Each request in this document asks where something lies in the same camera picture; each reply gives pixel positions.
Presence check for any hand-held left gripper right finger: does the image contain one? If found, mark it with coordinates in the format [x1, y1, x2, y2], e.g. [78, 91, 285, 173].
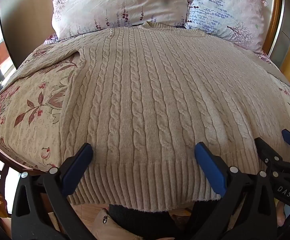
[194, 142, 278, 240]

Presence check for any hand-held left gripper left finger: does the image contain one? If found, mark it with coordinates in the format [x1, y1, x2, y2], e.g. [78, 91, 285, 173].
[11, 142, 103, 240]

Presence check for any beige cable knit sweater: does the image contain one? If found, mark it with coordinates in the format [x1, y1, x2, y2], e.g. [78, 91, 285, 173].
[15, 22, 290, 212]

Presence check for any person's right hand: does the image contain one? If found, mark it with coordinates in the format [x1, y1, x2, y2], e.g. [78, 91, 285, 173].
[277, 202, 287, 228]

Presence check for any beige garment with snap button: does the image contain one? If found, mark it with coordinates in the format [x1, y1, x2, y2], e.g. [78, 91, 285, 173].
[89, 209, 125, 240]

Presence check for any floral bed blanket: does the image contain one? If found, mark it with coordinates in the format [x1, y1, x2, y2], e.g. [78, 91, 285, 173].
[0, 32, 290, 178]

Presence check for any blue floral pillow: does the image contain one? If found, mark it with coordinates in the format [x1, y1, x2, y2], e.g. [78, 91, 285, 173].
[185, 0, 269, 53]

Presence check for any pink floral pillow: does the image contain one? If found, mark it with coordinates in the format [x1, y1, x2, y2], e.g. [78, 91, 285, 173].
[51, 0, 195, 40]

